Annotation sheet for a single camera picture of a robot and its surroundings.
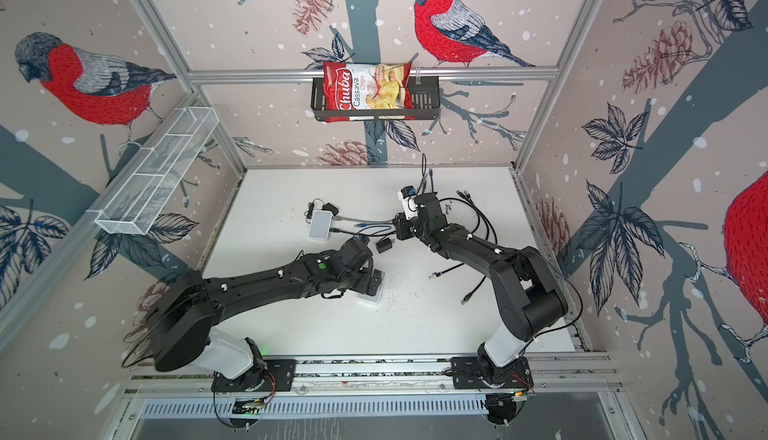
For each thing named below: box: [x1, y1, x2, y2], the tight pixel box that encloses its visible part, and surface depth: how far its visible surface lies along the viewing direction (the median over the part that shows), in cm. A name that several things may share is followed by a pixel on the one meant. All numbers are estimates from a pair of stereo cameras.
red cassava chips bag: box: [324, 61, 416, 123], surface depth 90 cm
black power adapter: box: [376, 237, 393, 254], surface depth 95 cm
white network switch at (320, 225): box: [308, 209, 333, 241], surface depth 103 cm
